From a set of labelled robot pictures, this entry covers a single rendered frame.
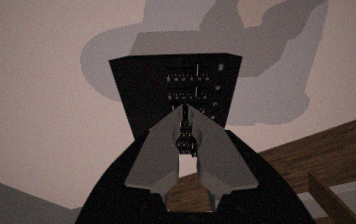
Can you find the black lighting desk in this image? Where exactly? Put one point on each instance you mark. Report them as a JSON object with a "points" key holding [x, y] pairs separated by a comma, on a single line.
{"points": [[151, 86]]}

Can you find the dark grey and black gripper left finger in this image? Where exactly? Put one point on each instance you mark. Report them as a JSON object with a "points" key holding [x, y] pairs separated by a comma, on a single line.
{"points": [[149, 165]]}

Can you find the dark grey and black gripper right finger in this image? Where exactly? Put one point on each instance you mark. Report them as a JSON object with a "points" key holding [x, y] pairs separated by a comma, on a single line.
{"points": [[227, 165]]}

